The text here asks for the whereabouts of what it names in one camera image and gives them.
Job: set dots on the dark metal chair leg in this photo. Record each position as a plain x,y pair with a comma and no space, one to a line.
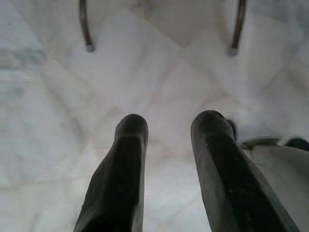
85,26
239,26

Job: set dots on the silver robot left leg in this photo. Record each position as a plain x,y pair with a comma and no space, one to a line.
277,174

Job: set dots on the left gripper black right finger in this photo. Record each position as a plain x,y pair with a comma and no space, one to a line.
224,174

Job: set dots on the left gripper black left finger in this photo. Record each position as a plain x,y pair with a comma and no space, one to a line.
120,174

